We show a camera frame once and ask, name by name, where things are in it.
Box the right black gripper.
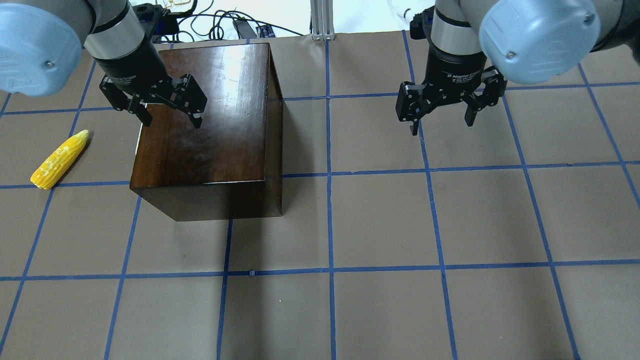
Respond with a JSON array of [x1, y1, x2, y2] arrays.
[[395, 46, 508, 136]]

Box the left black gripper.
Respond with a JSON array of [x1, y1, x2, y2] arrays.
[[96, 38, 208, 129]]

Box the dark wooden drawer box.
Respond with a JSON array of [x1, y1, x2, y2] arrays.
[[129, 43, 283, 222]]

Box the yellow corn cob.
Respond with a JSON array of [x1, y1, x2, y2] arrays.
[[30, 129, 90, 190]]

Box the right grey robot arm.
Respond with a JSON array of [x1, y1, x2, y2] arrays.
[[395, 0, 639, 135]]

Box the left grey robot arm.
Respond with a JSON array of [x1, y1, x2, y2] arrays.
[[0, 0, 208, 128]]

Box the black electronics boxes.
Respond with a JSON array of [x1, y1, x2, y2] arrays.
[[132, 3, 179, 43]]

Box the black power strip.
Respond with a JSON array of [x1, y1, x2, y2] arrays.
[[232, 17, 258, 40]]

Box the black cables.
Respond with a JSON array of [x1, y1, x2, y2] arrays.
[[150, 0, 306, 44]]

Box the aluminium frame post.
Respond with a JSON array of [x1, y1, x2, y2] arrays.
[[310, 0, 335, 41]]

